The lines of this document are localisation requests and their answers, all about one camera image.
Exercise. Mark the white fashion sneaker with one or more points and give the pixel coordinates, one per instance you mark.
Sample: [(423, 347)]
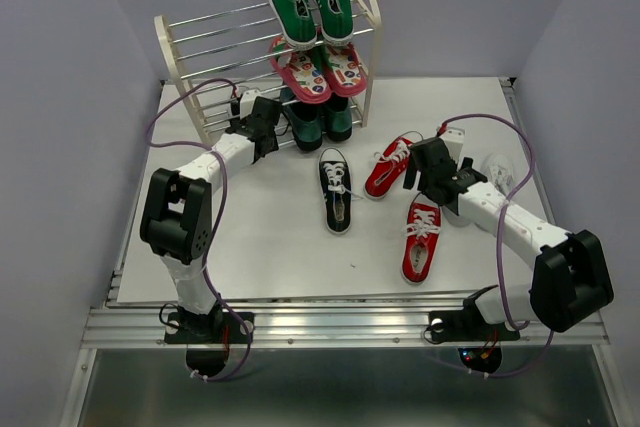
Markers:
[(499, 171)]

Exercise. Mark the teal suede shoe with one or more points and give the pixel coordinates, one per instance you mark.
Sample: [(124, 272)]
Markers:
[(304, 120), (337, 118)]

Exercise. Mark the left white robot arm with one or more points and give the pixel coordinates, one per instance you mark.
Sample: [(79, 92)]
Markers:
[(178, 222)]

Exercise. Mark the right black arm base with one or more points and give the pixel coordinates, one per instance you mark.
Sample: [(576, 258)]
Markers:
[(481, 352)]

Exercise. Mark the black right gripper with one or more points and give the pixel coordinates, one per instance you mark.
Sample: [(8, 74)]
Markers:
[(411, 173)]

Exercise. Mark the cream metal shoe shelf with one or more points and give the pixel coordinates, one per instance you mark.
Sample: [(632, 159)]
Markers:
[(215, 57)]

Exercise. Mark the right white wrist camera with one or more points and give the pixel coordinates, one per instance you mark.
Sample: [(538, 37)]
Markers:
[(453, 138)]

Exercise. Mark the teal suede shoe left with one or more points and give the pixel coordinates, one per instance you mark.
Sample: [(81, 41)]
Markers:
[(304, 120)]

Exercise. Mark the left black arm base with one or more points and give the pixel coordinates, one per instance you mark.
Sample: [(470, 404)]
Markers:
[(217, 344)]

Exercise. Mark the white sneaker under arm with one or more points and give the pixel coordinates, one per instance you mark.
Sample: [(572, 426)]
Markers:
[(463, 222)]

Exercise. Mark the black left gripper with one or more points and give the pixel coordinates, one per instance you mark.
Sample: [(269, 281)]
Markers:
[(237, 120)]

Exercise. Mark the green sneaker left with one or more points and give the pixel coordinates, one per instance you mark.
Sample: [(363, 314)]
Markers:
[(296, 21)]

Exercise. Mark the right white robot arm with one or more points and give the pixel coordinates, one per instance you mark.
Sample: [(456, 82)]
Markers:
[(570, 279)]

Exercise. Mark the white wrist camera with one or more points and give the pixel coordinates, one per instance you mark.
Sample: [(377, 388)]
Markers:
[(247, 100), (453, 138)]

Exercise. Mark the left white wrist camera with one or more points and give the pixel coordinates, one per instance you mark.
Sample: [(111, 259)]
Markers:
[(247, 100)]

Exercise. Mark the pink patterned slipper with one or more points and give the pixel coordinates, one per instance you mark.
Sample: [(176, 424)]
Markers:
[(300, 71), (343, 71)]

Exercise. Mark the pink patterned slipper left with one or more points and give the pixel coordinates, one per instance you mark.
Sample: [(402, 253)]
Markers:
[(300, 71)]

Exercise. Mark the green sneaker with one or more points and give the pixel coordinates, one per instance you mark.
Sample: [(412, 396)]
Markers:
[(296, 21), (336, 19)]

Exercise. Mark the red canvas sneaker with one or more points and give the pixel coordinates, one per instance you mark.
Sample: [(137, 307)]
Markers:
[(390, 164), (421, 232)]

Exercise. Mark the pink patterned slipper right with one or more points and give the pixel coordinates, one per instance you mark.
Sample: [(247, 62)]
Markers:
[(343, 71)]

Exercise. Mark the black canvas sneaker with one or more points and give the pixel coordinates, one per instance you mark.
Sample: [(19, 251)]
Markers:
[(336, 185), (234, 110)]

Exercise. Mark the green sneaker right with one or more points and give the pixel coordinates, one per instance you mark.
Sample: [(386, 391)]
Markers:
[(336, 19)]

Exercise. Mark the red canvas sneaker far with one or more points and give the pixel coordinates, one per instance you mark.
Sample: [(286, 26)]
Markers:
[(390, 164)]

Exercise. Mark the teal suede shoe right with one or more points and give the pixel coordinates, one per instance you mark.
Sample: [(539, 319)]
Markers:
[(337, 118)]

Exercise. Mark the red canvas sneaker near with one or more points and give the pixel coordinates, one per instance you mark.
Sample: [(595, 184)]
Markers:
[(421, 232)]

